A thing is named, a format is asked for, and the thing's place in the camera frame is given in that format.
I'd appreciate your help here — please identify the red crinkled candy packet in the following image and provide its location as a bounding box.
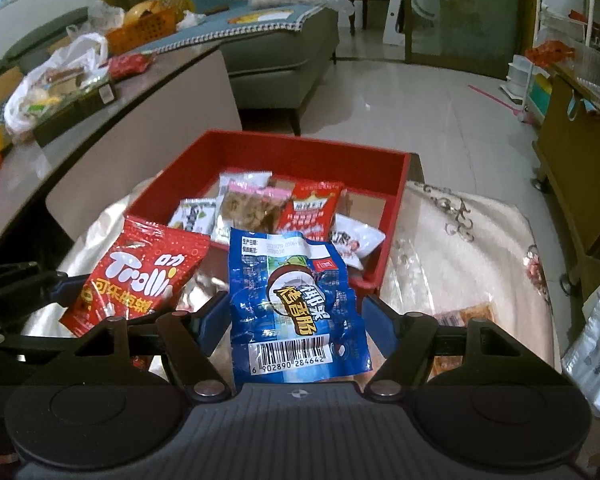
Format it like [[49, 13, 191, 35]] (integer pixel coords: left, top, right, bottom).
[[59, 215, 212, 339]]

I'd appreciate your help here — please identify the dark flat box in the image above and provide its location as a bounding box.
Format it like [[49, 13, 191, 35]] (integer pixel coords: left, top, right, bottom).
[[32, 80, 118, 147]]

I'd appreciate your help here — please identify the pink-edged snack packet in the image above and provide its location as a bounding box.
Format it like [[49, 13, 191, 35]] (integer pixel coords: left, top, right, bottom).
[[214, 182, 289, 247]]

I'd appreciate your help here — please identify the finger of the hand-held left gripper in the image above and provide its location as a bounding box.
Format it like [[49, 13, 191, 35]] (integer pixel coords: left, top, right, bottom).
[[0, 322, 83, 358], [0, 260, 85, 309]]

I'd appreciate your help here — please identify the wooden cabinet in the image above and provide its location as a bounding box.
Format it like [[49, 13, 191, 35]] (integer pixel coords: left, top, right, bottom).
[[532, 60, 600, 295]]

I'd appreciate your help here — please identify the orange plastic bag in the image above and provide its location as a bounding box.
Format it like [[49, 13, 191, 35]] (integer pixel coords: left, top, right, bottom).
[[525, 42, 576, 67]]

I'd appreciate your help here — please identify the clear white snack packet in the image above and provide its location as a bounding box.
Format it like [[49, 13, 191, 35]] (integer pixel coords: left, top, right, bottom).
[[217, 171, 273, 201]]

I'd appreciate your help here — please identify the blue snack packet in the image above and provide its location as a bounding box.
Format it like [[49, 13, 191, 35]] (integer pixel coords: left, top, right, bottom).
[[228, 227, 373, 389]]

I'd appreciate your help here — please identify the brown snack packet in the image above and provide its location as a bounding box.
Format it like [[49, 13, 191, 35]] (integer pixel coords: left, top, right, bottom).
[[432, 302, 496, 376]]

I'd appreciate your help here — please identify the white storage container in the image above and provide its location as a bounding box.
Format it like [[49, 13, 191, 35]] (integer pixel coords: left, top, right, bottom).
[[505, 55, 536, 102]]

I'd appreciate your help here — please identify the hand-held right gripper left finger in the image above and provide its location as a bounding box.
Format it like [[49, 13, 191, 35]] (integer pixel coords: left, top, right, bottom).
[[72, 292, 232, 404]]

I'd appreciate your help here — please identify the grey sofa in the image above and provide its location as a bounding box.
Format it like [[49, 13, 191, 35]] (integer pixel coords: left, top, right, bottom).
[[0, 0, 340, 136]]

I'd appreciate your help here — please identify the red cardboard box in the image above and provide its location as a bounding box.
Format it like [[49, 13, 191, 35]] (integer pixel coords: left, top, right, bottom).
[[125, 129, 412, 304]]

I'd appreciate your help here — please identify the floral satin cloth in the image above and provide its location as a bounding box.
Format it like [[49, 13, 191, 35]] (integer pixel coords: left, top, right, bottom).
[[20, 180, 563, 391]]

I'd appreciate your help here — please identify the blue sofa blanket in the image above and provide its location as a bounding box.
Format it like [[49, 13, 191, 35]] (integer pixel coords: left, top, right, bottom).
[[130, 2, 328, 56]]

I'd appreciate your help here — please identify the white snack packet green print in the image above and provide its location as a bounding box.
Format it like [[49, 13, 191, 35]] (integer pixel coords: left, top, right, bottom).
[[169, 198, 219, 235]]

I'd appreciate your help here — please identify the white board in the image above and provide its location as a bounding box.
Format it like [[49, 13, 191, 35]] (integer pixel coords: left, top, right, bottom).
[[382, 0, 407, 49]]

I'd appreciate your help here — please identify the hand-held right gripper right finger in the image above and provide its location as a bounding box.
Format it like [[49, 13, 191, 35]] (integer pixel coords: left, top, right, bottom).
[[361, 294, 524, 404]]

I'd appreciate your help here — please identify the white plastic bag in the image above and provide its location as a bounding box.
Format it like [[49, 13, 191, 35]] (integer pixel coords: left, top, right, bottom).
[[4, 32, 111, 133], [561, 270, 600, 419]]

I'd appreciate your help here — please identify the grey coffee table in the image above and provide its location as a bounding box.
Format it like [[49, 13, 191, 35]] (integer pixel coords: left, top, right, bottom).
[[0, 40, 243, 267]]

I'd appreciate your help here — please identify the orange plastic basket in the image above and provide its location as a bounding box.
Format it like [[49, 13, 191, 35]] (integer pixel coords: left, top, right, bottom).
[[105, 10, 178, 56]]

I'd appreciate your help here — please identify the pink stick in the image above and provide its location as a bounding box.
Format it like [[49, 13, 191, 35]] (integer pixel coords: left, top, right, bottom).
[[467, 85, 525, 112]]

